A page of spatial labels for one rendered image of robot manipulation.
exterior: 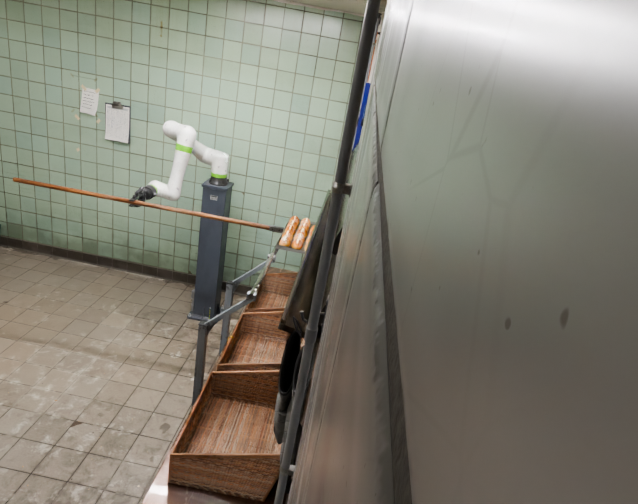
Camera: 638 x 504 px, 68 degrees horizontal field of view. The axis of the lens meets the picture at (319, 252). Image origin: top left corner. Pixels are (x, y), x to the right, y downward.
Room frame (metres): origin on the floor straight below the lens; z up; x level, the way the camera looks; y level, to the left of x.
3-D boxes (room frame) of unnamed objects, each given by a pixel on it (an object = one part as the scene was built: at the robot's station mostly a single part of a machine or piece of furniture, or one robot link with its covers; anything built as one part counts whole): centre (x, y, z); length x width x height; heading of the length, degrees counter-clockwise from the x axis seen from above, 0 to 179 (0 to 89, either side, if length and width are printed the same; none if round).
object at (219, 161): (3.64, 0.89, 1.36); 0.16 x 0.13 x 0.19; 61
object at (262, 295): (2.86, 0.15, 0.72); 0.56 x 0.49 x 0.28; 178
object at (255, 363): (2.27, 0.17, 0.72); 0.56 x 0.49 x 0.28; 179
